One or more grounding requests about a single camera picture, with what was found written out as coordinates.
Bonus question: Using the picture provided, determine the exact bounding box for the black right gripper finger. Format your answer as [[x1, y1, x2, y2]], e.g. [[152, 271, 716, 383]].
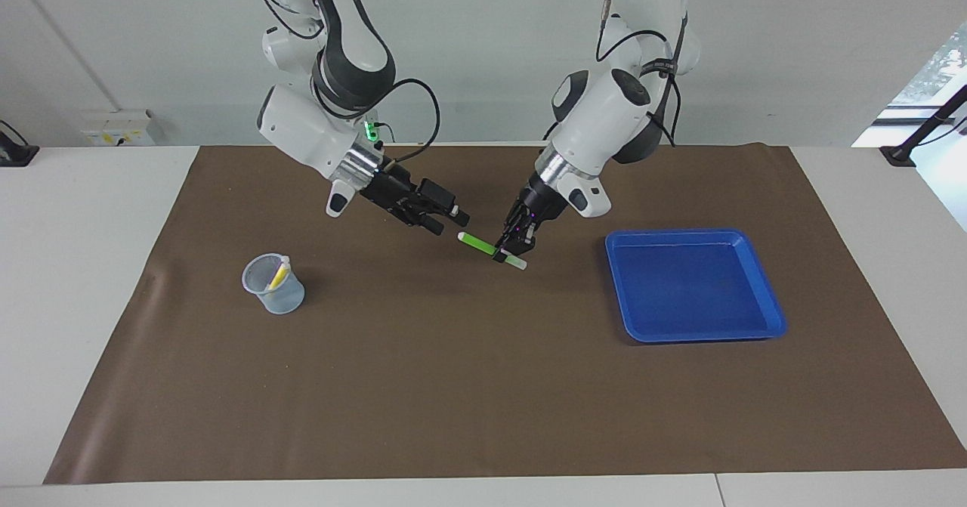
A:
[[421, 178, 471, 227], [400, 206, 446, 238]]

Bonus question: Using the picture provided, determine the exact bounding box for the green pen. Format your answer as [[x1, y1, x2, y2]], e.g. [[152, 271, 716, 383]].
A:
[[457, 231, 528, 271]]

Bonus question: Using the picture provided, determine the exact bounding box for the brown table mat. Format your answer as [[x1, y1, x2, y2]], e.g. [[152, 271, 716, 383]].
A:
[[43, 144, 967, 485]]

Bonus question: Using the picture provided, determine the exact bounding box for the light blue mesh pen cup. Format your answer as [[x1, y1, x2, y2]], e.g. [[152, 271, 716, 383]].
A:
[[241, 252, 306, 315]]

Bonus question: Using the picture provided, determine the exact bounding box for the blue plastic tray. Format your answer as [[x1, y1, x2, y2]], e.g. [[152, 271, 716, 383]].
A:
[[604, 228, 788, 343]]

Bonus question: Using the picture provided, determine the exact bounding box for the black table clamp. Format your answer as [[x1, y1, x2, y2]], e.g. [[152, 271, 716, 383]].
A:
[[0, 119, 40, 168]]

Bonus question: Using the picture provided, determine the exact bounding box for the black clamp stand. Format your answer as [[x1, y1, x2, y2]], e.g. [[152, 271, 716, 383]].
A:
[[879, 84, 967, 168]]

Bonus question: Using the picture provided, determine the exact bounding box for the window with green foliage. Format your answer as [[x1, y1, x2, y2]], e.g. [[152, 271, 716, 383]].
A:
[[852, 20, 967, 149]]

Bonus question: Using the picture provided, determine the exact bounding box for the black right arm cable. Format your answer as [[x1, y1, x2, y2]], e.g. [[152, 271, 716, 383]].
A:
[[238, 0, 441, 165]]

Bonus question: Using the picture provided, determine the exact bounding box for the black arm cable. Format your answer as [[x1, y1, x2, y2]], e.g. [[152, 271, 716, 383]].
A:
[[595, 0, 682, 150], [238, 0, 441, 165]]

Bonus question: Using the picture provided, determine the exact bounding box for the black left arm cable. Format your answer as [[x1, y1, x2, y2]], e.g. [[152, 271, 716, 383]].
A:
[[595, 0, 682, 150]]

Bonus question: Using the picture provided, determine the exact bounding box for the white wall socket box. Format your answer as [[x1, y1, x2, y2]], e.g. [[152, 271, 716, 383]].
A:
[[82, 110, 156, 147]]

